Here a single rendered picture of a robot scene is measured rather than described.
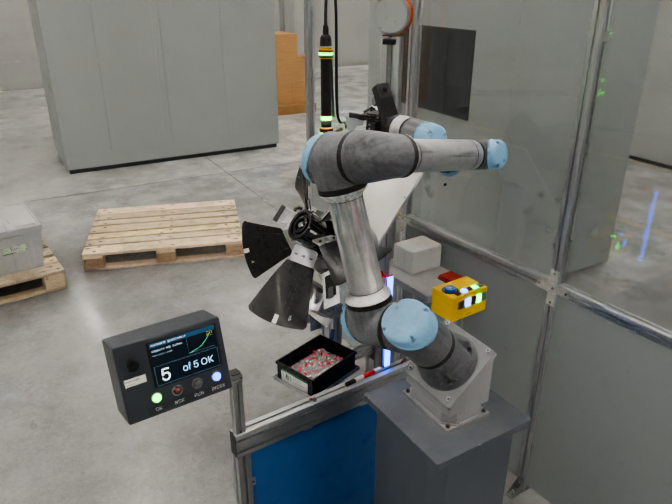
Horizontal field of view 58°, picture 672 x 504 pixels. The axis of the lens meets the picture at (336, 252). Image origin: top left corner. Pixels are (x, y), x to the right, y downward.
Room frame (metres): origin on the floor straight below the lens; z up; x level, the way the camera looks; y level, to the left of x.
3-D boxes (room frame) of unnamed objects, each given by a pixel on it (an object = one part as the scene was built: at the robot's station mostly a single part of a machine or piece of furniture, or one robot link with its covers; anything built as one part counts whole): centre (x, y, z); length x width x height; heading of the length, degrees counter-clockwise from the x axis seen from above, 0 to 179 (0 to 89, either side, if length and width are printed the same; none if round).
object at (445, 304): (1.80, -0.41, 1.02); 0.16 x 0.10 x 0.11; 124
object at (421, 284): (2.34, -0.36, 0.85); 0.36 x 0.24 x 0.03; 34
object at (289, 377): (1.68, 0.06, 0.85); 0.22 x 0.17 x 0.07; 139
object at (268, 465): (1.58, -0.09, 0.45); 0.82 x 0.02 x 0.66; 124
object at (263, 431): (1.58, -0.09, 0.82); 0.90 x 0.04 x 0.08; 124
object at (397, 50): (2.61, -0.23, 0.90); 0.08 x 0.06 x 1.80; 69
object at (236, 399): (1.34, 0.27, 0.96); 0.03 x 0.03 x 0.20; 34
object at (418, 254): (2.41, -0.35, 0.92); 0.17 x 0.16 x 0.11; 124
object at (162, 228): (4.72, 1.42, 0.07); 1.20 x 1.00 x 0.15; 103
